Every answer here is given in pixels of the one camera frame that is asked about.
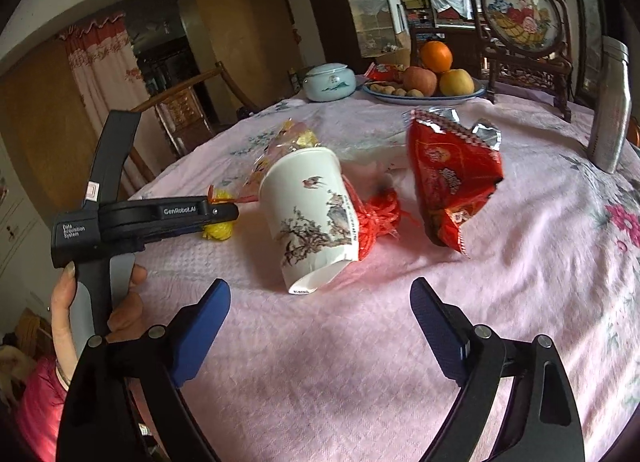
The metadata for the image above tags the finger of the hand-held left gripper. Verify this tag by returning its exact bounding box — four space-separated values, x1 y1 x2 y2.
98 196 240 245

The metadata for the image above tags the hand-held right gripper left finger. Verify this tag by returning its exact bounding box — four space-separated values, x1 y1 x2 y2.
59 278 232 462

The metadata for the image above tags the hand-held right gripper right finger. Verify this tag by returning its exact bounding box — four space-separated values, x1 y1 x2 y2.
409 278 587 462

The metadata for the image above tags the yellow plastic wrapper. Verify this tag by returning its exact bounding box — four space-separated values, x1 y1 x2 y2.
200 184 239 243

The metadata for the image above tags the red mesh bag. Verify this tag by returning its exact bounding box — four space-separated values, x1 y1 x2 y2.
342 177 422 263

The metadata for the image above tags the clear printed plastic bag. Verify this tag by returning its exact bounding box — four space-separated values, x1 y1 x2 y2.
239 119 321 203

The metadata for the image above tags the red foil snack packet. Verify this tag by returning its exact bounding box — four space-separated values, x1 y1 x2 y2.
402 106 505 259

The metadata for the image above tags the person's left forearm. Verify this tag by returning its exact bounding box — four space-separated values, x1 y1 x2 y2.
14 352 81 462

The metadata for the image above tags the person's left hand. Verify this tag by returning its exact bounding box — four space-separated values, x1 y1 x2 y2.
48 262 149 369

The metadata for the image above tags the white cabinet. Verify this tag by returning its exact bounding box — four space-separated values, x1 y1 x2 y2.
0 137 56 293

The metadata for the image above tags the carved wooden chair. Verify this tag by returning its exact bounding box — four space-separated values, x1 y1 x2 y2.
127 60 262 187

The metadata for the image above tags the pink floral tablecloth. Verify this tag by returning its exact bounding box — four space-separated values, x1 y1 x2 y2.
127 76 640 462

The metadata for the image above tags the pink floral curtain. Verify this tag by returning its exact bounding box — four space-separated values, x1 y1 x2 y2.
57 10 152 153

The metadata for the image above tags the light blue lidded ceramic jar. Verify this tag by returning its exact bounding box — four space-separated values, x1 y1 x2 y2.
303 63 357 102

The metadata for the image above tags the blue and white fruit plate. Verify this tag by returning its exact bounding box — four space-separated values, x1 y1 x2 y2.
361 78 488 106

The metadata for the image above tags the pile of walnuts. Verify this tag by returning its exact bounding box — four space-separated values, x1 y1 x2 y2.
367 82 423 98

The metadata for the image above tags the yellow apple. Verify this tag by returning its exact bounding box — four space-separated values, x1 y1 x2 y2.
439 68 476 96

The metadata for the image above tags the red apple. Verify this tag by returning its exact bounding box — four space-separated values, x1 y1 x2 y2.
400 66 441 97

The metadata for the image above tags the small red snack bag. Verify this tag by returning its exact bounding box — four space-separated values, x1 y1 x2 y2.
364 62 412 84

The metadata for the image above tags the orange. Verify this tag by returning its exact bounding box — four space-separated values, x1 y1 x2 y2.
419 40 454 74

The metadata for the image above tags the silver thermos flask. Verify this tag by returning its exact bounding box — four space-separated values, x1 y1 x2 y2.
586 36 631 174

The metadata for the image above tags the glass display cabinet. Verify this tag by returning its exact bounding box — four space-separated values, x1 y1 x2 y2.
296 0 401 60

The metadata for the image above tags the round embroidered screen on stand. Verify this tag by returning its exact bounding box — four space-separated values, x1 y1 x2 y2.
468 0 574 123

